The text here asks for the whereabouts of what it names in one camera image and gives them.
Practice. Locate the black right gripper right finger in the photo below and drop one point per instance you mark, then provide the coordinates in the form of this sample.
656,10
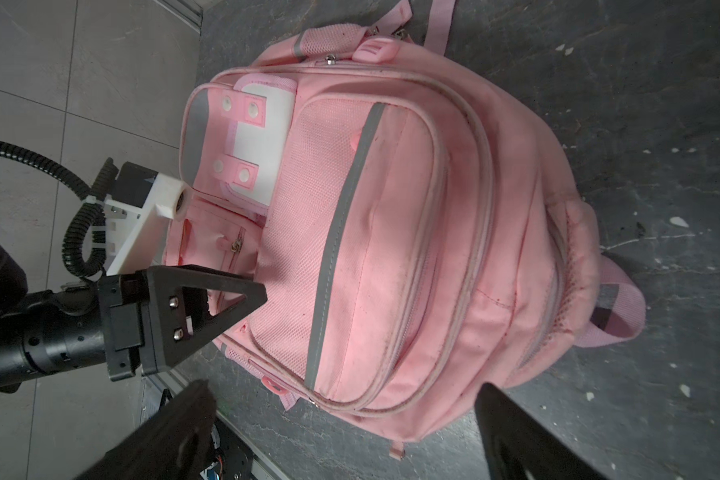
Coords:
516,446

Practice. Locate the pink school backpack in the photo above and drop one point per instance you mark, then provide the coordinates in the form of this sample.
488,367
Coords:
417,229

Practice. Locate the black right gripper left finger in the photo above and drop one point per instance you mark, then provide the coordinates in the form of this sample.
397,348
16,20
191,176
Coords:
175,443

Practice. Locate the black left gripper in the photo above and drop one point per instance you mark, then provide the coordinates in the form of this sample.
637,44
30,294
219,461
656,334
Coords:
158,318

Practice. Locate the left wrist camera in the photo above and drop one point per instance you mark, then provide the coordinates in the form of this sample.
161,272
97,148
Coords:
138,210

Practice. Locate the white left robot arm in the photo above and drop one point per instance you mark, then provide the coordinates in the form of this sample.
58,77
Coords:
46,332

